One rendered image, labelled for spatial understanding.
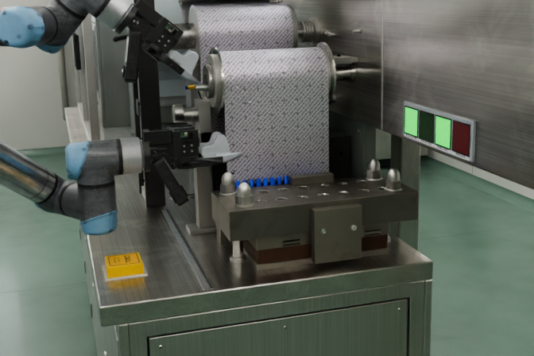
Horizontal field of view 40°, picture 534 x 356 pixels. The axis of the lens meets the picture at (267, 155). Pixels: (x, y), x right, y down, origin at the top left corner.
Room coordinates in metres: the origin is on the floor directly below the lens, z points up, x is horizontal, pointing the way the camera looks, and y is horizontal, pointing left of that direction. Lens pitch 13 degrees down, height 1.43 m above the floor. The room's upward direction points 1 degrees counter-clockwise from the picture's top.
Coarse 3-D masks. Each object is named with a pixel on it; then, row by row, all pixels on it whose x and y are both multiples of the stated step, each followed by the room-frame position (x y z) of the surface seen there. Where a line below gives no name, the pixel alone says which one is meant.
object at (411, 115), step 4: (408, 108) 1.40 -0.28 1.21; (408, 112) 1.39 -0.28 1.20; (412, 112) 1.38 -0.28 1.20; (416, 112) 1.36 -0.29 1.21; (408, 116) 1.39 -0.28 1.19; (412, 116) 1.38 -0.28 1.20; (416, 116) 1.36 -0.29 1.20; (408, 120) 1.39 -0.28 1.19; (412, 120) 1.38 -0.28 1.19; (416, 120) 1.36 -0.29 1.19; (408, 124) 1.39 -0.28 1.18; (412, 124) 1.38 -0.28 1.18; (416, 124) 1.36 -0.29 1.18; (404, 128) 1.41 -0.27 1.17; (408, 128) 1.39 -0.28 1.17; (412, 128) 1.38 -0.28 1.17; (416, 128) 1.36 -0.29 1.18; (408, 132) 1.39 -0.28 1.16; (412, 132) 1.38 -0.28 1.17; (416, 132) 1.36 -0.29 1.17; (416, 136) 1.36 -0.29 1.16
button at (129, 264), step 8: (112, 256) 1.38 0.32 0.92; (120, 256) 1.38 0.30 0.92; (128, 256) 1.38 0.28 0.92; (136, 256) 1.38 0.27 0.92; (112, 264) 1.34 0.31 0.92; (120, 264) 1.34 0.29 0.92; (128, 264) 1.34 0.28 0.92; (136, 264) 1.34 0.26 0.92; (112, 272) 1.32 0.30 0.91; (120, 272) 1.33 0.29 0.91; (128, 272) 1.33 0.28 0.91; (136, 272) 1.34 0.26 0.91
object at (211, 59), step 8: (208, 56) 1.59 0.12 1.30; (216, 64) 1.54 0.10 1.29; (328, 64) 1.60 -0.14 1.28; (216, 72) 1.53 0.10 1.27; (328, 72) 1.60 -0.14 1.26; (216, 80) 1.53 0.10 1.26; (328, 80) 1.60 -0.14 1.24; (216, 88) 1.53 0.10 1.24; (328, 88) 1.60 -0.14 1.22; (216, 96) 1.53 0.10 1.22; (216, 104) 1.55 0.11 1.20
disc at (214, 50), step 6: (216, 48) 1.56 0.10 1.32; (216, 54) 1.56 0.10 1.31; (222, 66) 1.52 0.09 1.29; (222, 72) 1.52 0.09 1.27; (222, 78) 1.51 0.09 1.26; (222, 84) 1.51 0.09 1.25; (222, 90) 1.52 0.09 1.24; (222, 96) 1.52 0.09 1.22; (222, 102) 1.52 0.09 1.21; (216, 108) 1.58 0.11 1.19
